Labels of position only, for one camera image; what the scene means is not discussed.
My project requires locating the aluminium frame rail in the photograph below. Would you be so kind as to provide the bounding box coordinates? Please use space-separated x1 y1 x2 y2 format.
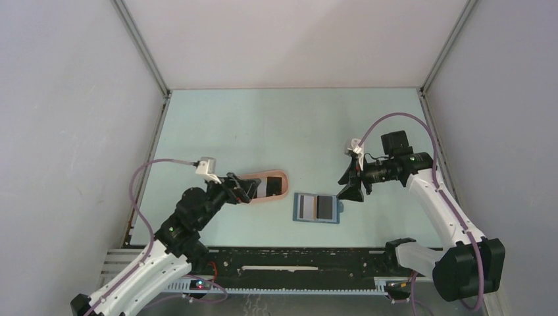
97 248 498 298

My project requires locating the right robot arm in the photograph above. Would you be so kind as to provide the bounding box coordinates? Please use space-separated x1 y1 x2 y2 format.
338 130 505 302

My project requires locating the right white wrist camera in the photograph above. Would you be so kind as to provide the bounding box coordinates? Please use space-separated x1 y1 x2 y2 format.
344 138 365 170

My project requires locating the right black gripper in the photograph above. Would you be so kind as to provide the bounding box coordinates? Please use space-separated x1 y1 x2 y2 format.
337 154 398 202

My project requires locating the gold credit card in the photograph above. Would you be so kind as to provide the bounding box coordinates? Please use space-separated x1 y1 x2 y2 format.
312 196 317 220

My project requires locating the blue card holder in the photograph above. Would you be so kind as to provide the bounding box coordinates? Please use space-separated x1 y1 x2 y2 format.
292 192 343 224

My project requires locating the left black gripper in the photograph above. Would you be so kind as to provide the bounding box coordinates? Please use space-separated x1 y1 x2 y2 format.
196 171 260 228

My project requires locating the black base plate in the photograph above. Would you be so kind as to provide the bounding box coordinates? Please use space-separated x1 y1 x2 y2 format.
192 247 411 292

